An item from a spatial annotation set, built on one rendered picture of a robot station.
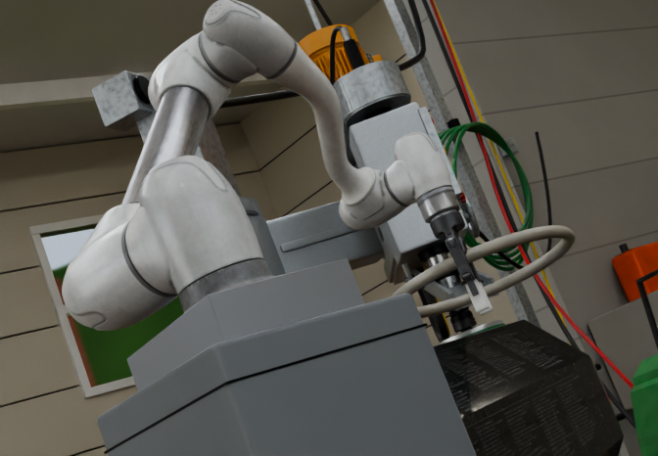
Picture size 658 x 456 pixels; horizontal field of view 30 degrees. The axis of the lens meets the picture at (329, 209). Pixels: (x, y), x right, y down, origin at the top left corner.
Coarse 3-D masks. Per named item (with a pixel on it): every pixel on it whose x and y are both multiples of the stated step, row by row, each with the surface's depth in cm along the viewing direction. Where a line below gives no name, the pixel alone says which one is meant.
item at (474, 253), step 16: (496, 240) 276; (512, 240) 276; (528, 240) 278; (480, 256) 276; (544, 256) 310; (560, 256) 307; (432, 272) 278; (448, 272) 278; (528, 272) 315; (400, 288) 285; (416, 288) 282; (496, 288) 319; (432, 304) 316; (448, 304) 317; (464, 304) 319
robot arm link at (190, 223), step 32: (192, 160) 204; (160, 192) 200; (192, 192) 199; (224, 192) 201; (128, 224) 207; (160, 224) 199; (192, 224) 197; (224, 224) 198; (160, 256) 200; (192, 256) 196; (224, 256) 196; (256, 256) 200; (160, 288) 205
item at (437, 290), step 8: (416, 272) 379; (480, 272) 334; (408, 280) 383; (488, 280) 322; (424, 288) 369; (432, 288) 352; (440, 288) 334; (456, 288) 351; (464, 288) 346; (440, 296) 341; (448, 296) 323; (488, 296) 320
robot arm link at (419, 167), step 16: (400, 144) 282; (416, 144) 280; (432, 144) 282; (400, 160) 281; (416, 160) 279; (432, 160) 279; (400, 176) 281; (416, 176) 278; (432, 176) 278; (448, 176) 281; (400, 192) 282; (416, 192) 279
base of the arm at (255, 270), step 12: (240, 264) 197; (252, 264) 198; (264, 264) 201; (216, 276) 195; (228, 276) 195; (240, 276) 196; (252, 276) 197; (264, 276) 198; (192, 288) 197; (204, 288) 195; (216, 288) 195; (228, 288) 190; (180, 300) 201; (192, 300) 197
